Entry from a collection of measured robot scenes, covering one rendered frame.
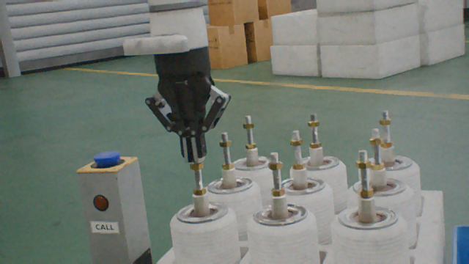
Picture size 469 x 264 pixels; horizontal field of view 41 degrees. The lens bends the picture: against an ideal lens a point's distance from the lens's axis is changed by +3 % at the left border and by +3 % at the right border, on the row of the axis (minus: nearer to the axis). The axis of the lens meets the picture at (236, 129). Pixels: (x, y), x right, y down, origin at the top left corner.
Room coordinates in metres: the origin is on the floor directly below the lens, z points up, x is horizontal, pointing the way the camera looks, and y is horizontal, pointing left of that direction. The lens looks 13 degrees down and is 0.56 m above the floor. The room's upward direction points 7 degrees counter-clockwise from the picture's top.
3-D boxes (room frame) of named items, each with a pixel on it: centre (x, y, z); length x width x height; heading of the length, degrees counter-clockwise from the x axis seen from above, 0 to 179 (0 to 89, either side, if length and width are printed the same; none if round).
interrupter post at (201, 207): (0.84, 0.06, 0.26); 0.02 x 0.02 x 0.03
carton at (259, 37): (4.80, -0.22, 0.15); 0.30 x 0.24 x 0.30; 39
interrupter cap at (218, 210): (0.84, 0.06, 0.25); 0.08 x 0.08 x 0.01
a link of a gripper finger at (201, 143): (0.83, 0.05, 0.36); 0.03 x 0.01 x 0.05; 63
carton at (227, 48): (4.59, 0.04, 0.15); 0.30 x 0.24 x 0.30; 37
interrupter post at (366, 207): (0.75, -0.16, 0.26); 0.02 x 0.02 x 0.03
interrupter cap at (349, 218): (0.75, -0.16, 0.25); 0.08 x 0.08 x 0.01
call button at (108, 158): (0.94, 0.21, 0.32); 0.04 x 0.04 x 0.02
